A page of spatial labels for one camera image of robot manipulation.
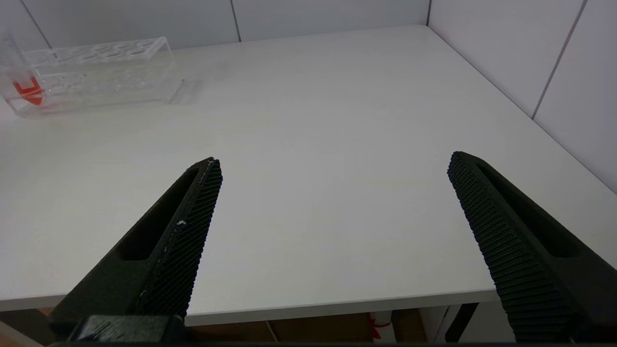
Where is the red ribbon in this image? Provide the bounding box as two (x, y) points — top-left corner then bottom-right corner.
(367, 313), (392, 343)

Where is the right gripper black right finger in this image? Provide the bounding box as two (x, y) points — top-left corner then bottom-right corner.
(447, 151), (617, 343)

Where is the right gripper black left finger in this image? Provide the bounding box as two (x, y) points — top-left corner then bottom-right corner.
(48, 157), (223, 333)

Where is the test tube with red pigment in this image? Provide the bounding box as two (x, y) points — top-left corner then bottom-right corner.
(0, 31), (45, 106)

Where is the clear acrylic test tube rack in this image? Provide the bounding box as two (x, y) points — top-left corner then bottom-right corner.
(0, 36), (184, 118)

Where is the black table leg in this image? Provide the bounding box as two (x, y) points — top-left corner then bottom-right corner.
(443, 303), (479, 343)

